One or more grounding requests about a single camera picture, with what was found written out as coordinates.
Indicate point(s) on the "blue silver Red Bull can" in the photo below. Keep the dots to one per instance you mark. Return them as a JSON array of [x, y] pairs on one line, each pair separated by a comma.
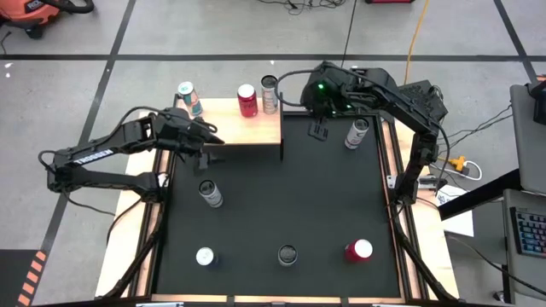
[[205, 256], [191, 102]]

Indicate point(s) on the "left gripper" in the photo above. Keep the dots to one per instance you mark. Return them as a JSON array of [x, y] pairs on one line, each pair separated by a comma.
[[179, 128]]

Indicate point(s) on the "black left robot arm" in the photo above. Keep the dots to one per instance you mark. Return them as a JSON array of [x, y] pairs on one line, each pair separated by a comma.
[[91, 154]]

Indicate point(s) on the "black orange striped mat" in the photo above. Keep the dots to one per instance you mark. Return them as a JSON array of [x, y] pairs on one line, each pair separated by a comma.
[[17, 277]]

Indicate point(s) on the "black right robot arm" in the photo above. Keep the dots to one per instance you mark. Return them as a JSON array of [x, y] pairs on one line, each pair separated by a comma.
[[420, 162]]

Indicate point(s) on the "grey flat panel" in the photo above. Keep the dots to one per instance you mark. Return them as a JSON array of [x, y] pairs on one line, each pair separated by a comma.
[[529, 149]]

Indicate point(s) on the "white paper sheet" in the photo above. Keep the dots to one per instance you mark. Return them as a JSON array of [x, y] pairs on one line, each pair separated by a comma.
[[458, 221]]

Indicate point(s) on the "white Celsius Tropical Vibe can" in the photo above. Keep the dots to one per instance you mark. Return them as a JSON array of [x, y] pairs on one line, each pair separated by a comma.
[[212, 196], [269, 100]]

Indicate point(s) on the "wooden shelf platform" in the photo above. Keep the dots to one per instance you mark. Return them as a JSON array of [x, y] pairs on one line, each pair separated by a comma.
[[243, 130]]

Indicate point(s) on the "white Celsius Peach Vibe can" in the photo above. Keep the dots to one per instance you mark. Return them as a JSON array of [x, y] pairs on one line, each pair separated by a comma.
[[356, 136], [287, 255]]

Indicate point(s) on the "yellow power splitter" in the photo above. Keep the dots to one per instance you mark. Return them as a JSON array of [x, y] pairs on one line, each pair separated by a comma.
[[454, 162]]

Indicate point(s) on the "black aluminium rig frame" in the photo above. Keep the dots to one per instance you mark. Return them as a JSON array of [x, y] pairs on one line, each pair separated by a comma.
[[150, 256]]

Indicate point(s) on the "red Coca-Cola can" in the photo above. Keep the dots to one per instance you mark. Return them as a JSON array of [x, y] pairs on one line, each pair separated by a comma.
[[248, 104], [358, 250]]

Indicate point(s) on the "black perforated computer case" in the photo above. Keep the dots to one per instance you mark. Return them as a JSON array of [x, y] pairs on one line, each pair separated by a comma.
[[422, 90]]

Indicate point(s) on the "orange shop vacuum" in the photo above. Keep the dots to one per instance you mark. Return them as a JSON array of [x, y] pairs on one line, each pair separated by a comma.
[[30, 13]]

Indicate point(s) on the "black power adapter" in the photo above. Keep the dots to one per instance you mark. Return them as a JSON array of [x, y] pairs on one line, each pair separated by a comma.
[[431, 151]]

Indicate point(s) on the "black desk beam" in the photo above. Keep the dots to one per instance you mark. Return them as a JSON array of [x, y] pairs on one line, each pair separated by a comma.
[[478, 196]]

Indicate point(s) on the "grey desk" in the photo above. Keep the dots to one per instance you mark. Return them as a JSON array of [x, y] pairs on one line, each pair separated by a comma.
[[524, 277]]

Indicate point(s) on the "backlit keyboard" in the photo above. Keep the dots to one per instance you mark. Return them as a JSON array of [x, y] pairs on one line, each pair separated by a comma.
[[531, 232]]

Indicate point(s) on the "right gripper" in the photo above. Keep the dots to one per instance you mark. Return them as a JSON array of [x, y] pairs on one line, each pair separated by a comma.
[[320, 96]]

